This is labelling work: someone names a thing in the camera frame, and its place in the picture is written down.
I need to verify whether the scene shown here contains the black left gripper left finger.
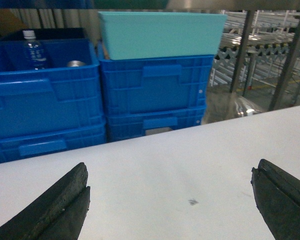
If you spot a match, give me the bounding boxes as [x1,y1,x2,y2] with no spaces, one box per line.
[0,162,91,240]

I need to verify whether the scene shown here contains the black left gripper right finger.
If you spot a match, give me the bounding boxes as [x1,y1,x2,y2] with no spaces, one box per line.
[251,159,300,240]

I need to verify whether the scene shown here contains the blue crate lower middle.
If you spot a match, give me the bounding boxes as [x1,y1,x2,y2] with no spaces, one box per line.
[0,124,106,164]

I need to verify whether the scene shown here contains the blue crate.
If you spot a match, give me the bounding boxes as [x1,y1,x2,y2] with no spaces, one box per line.
[97,41,214,116]
[106,105,207,142]
[0,39,105,139]
[0,124,106,164]

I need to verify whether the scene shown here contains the blue crate lower right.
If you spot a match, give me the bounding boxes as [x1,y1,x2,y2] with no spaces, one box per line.
[106,105,207,142]

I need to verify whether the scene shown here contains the blue crate upper middle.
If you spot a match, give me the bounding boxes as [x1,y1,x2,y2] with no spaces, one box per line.
[0,39,105,139]

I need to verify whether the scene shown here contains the silver metal can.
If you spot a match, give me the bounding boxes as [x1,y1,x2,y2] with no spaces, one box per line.
[66,60,86,68]

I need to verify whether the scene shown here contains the metal roller conveyor rack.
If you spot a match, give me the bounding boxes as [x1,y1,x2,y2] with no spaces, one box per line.
[206,8,300,111]

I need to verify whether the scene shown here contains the clear water bottle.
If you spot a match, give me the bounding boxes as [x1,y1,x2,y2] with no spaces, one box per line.
[22,29,48,70]

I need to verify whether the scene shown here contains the blue crate upper right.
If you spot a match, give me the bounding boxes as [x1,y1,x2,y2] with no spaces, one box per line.
[97,41,214,116]

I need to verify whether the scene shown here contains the dark crate behind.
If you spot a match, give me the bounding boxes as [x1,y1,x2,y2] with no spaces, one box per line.
[0,27,88,42]

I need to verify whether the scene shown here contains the teal box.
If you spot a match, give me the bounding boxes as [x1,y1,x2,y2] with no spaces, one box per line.
[98,11,227,60]

